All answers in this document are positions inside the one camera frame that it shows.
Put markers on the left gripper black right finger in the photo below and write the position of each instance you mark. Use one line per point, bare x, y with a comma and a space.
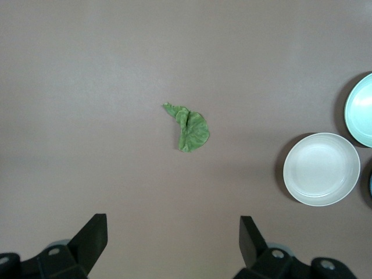
255, 253

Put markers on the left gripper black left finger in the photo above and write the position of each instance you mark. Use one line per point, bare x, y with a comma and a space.
87, 247

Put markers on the green lettuce leaf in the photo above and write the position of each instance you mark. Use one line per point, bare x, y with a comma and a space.
193, 130

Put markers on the beige round plate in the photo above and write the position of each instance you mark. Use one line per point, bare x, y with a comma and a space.
321, 170

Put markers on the blue round plate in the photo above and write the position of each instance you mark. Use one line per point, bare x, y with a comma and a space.
371, 183

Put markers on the brown table cover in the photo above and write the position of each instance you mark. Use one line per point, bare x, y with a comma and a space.
87, 87

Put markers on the light green round plate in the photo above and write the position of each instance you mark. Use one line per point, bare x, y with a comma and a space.
361, 113

